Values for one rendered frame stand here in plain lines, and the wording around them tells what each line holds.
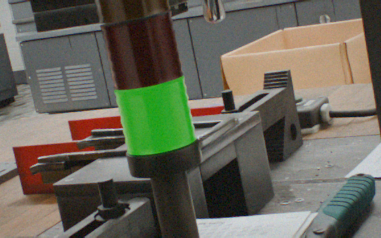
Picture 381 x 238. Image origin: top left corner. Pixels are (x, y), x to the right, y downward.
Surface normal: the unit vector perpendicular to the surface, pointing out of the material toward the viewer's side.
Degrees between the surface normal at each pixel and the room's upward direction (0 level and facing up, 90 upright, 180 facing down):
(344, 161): 0
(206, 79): 90
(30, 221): 0
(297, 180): 0
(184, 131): 76
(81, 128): 90
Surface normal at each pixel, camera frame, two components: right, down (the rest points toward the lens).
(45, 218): -0.19, -0.96
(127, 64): -0.43, 0.01
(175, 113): 0.52, -0.19
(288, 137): 0.87, -0.08
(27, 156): -0.45, 0.26
